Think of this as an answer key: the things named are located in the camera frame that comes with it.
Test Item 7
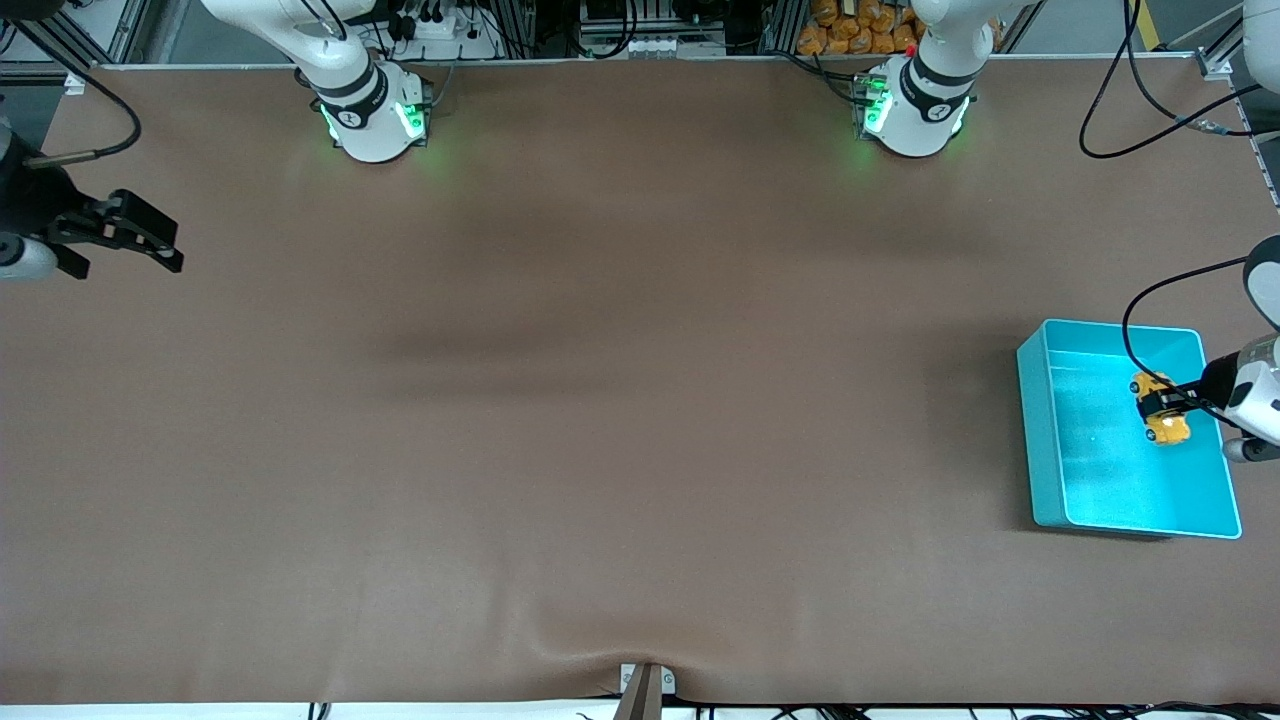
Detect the yellow beetle toy car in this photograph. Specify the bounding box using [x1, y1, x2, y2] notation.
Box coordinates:
[1130, 372, 1193, 447]

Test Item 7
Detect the turquoise plastic bin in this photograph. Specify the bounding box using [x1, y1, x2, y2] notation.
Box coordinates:
[1016, 318, 1243, 542]

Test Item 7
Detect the white power strip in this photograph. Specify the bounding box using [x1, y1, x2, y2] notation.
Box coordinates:
[385, 10, 501, 61]

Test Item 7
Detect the brown table mat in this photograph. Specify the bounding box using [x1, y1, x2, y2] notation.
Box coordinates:
[0, 55, 1280, 706]

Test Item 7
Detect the white terminal block row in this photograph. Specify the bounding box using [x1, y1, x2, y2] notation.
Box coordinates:
[585, 35, 726, 59]

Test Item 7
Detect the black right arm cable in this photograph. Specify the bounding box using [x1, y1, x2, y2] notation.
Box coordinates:
[0, 15, 141, 166]

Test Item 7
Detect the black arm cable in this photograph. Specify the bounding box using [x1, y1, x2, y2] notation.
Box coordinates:
[1078, 0, 1266, 431]
[0, 15, 141, 166]

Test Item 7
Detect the aluminium frame post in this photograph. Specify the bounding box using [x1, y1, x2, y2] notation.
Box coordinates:
[1195, 0, 1280, 81]
[0, 0, 151, 96]

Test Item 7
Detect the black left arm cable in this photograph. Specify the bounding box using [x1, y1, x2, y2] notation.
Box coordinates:
[1078, 0, 1266, 431]

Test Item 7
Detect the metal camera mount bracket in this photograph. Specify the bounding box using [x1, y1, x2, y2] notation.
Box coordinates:
[612, 662, 677, 720]

